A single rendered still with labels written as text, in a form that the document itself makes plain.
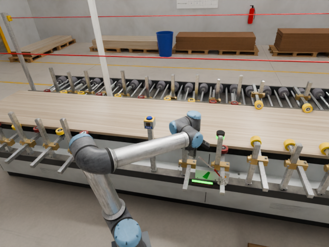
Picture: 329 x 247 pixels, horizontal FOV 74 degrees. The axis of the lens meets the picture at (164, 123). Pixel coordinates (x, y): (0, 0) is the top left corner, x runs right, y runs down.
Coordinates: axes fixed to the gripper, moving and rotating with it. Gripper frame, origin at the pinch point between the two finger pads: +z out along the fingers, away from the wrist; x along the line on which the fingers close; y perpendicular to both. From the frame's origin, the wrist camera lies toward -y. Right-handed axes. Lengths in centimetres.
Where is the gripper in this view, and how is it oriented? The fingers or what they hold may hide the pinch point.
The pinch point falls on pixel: (195, 157)
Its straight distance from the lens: 159.9
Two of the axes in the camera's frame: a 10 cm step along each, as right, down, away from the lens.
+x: -2.2, 5.4, -8.1
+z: 0.4, 8.3, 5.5
